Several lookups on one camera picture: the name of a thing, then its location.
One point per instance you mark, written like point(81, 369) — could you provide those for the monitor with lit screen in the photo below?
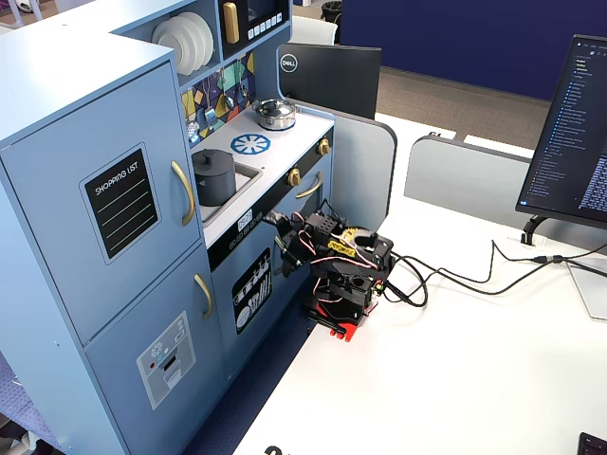
point(569, 132)

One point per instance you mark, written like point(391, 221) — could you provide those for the gray sink basin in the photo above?
point(249, 177)

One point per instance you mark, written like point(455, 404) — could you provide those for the black toy microwave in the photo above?
point(265, 40)

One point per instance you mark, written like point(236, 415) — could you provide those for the red robot base mount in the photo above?
point(351, 332)

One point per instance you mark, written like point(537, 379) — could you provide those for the gold stove knob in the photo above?
point(294, 176)
point(325, 146)

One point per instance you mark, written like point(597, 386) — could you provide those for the blue fridge door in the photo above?
point(57, 213)
point(142, 332)

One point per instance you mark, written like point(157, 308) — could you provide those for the white chair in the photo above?
point(313, 30)

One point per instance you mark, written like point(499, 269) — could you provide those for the gray desk divider panel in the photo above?
point(465, 180)
point(365, 180)

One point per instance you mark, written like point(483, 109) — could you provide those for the white plate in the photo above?
point(208, 40)
point(168, 42)
point(195, 40)

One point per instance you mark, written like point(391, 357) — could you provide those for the blue toy kitchen unit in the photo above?
point(71, 47)

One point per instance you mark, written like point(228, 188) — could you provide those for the blue dishwasher door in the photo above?
point(223, 332)

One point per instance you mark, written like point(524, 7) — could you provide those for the shiny steel pot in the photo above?
point(277, 122)

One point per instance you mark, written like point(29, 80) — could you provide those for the blue lower fridge door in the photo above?
point(142, 332)

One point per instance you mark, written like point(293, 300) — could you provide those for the steel pot lid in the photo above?
point(272, 108)

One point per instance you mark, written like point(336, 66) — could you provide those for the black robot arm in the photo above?
point(351, 265)

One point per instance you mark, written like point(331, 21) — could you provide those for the black keyboard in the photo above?
point(593, 445)

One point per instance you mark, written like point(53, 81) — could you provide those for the silver monitor stand base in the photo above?
point(590, 294)

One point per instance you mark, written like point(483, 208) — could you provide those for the gray pot lid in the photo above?
point(220, 161)

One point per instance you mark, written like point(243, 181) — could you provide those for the black shopping list board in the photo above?
point(121, 204)

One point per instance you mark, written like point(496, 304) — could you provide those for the steel ladle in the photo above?
point(229, 102)

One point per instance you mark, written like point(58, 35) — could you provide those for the blue partition panel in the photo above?
point(474, 42)

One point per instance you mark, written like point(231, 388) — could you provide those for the small steel spoon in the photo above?
point(244, 90)

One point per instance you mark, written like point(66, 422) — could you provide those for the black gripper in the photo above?
point(287, 247)

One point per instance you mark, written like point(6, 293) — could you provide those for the gray pot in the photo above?
point(215, 187)

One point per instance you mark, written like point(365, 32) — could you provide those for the steel slotted skimmer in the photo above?
point(192, 130)

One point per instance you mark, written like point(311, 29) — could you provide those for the steel slotted spatula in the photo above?
point(210, 116)

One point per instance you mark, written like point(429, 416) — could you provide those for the blue upper fridge door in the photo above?
point(57, 213)

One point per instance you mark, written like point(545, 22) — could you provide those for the black Dell monitor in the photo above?
point(332, 80)

